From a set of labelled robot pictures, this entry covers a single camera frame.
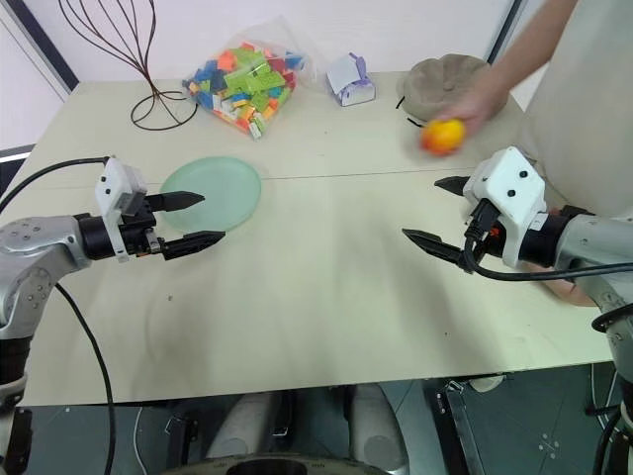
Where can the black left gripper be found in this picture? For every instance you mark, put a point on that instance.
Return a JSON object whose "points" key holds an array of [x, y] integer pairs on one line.
{"points": [[141, 232]]}

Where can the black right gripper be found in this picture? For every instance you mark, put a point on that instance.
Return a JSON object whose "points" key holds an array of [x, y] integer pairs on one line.
{"points": [[482, 225]]}

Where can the orange yellow round fruit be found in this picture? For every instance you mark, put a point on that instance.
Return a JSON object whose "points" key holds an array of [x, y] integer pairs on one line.
{"points": [[443, 136]]}

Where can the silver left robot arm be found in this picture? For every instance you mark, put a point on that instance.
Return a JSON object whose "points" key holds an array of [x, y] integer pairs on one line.
{"points": [[34, 242]]}

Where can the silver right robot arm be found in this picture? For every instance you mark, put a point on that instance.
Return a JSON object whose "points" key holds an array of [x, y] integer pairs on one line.
{"points": [[593, 242]]}

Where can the person's bare forearm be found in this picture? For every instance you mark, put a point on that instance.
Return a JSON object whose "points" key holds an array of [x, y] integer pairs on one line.
{"points": [[531, 42]]}

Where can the pale green round plate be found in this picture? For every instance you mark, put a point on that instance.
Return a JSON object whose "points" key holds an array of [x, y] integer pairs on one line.
{"points": [[212, 194]]}

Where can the person's bare hand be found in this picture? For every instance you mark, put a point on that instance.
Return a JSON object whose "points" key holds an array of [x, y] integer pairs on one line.
{"points": [[482, 106]]}

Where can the grey-brown hat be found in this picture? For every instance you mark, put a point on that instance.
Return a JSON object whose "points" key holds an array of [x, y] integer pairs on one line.
{"points": [[445, 84]]}

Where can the clear bag of toy bricks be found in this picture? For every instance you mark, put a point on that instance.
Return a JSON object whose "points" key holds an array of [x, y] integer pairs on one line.
{"points": [[247, 84]]}

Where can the white purple paper box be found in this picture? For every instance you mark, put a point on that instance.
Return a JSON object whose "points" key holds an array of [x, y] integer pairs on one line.
{"points": [[352, 81]]}

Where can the person's white clothed body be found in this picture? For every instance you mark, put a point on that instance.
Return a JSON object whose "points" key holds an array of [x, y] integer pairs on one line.
{"points": [[583, 109]]}

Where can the grey rounded robot leg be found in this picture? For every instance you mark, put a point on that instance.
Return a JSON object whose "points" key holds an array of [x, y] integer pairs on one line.
{"points": [[378, 425], [247, 425]]}

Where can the dark round robot waist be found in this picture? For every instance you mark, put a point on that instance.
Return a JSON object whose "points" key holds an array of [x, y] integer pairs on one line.
{"points": [[282, 465]]}

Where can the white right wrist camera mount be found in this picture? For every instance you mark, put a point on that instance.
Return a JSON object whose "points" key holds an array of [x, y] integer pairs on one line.
{"points": [[512, 193]]}

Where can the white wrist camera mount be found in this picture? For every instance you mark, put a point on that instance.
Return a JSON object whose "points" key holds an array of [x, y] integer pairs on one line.
{"points": [[512, 193], [115, 184]]}

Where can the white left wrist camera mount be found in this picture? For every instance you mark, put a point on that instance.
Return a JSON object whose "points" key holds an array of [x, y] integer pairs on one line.
{"points": [[115, 184]]}

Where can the dark window frame bar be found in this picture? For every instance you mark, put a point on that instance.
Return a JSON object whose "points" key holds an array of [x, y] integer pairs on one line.
{"points": [[47, 47], [505, 29]]}

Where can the black metal table frame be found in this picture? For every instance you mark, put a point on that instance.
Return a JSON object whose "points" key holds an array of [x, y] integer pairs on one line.
{"points": [[457, 430]]}

